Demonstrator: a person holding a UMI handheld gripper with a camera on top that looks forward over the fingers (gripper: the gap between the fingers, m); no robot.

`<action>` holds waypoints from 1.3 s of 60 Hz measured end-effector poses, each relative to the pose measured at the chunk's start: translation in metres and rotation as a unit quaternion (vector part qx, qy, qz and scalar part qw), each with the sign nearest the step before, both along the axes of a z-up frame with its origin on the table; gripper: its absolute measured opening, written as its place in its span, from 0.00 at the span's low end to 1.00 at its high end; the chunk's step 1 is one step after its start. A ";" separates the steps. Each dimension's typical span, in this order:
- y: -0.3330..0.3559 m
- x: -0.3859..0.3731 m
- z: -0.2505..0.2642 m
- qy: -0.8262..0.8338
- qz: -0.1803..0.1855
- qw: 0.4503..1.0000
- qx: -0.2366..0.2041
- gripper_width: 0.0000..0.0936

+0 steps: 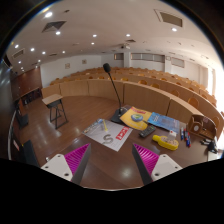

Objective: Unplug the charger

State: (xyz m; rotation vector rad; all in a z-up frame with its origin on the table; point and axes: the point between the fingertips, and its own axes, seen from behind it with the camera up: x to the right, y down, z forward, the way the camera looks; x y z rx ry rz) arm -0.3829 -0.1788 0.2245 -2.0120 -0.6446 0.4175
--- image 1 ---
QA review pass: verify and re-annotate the blue booklet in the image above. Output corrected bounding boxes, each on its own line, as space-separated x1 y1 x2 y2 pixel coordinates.
148 112 180 133

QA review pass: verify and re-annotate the black gooseneck microphone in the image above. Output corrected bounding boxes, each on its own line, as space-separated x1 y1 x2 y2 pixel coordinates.
103 63 127 124

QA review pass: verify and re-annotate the black remote control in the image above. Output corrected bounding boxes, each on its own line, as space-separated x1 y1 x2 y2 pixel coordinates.
139 125 156 138

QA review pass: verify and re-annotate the yellow plastic bottle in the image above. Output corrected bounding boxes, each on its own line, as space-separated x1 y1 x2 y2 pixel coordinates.
152 135 179 151

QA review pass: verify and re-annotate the yellow round-logo booklet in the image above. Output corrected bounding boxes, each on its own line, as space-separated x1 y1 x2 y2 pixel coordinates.
120 107 151 130

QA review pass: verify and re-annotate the ceiling projector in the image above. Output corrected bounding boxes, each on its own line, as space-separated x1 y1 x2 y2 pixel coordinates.
121 44 130 50

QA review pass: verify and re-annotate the red marker pen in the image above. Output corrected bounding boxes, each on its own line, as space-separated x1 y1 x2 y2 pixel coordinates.
185 129 191 147

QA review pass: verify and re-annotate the white paper with letter S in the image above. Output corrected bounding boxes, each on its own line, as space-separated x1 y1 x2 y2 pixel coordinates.
83 119 132 152

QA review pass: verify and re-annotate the blue marker pen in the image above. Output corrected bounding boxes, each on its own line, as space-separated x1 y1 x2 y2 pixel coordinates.
180 127 184 140

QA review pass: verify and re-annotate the curved wooden front desk row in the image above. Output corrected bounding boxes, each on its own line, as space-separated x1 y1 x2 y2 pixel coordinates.
42 79 223 137

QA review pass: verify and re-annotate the wooden desk organizer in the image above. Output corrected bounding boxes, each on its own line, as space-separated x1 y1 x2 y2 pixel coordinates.
187 114 217 140

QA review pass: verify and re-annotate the small lectern stand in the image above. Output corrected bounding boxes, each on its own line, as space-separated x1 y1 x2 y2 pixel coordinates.
43 94 68 129

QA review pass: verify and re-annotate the black charger plug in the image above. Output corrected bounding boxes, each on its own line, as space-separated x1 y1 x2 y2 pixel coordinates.
200 139 218 154

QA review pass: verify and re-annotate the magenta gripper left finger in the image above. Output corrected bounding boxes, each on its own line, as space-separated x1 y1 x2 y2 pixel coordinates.
42 143 91 185

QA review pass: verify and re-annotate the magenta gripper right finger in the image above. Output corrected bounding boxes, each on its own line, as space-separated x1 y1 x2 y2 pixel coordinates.
132 144 182 185

